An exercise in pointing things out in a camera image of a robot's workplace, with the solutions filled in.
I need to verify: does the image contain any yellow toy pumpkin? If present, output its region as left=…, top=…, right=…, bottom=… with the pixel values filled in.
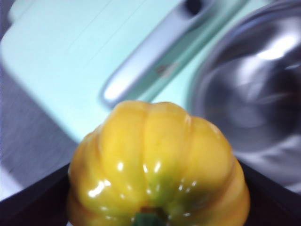
left=67, top=100, right=251, bottom=226

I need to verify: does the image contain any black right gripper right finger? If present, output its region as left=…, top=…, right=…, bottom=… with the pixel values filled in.
left=236, top=159, right=301, bottom=226

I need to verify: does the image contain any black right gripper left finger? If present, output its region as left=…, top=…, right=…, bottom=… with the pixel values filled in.
left=0, top=161, right=71, bottom=226

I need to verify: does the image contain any silver cover handle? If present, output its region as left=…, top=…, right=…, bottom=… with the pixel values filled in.
left=98, top=0, right=253, bottom=109

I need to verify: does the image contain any mint green handled pot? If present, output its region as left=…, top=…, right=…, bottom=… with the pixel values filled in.
left=186, top=0, right=301, bottom=196

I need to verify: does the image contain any mint green hinged cooker cover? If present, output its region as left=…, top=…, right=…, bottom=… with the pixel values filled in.
left=0, top=0, right=266, bottom=145

